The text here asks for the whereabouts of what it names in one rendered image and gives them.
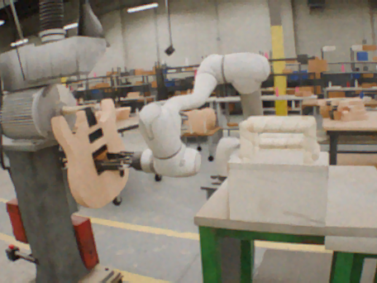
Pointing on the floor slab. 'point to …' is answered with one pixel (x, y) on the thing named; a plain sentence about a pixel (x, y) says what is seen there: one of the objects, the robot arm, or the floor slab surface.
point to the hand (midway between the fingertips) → (102, 160)
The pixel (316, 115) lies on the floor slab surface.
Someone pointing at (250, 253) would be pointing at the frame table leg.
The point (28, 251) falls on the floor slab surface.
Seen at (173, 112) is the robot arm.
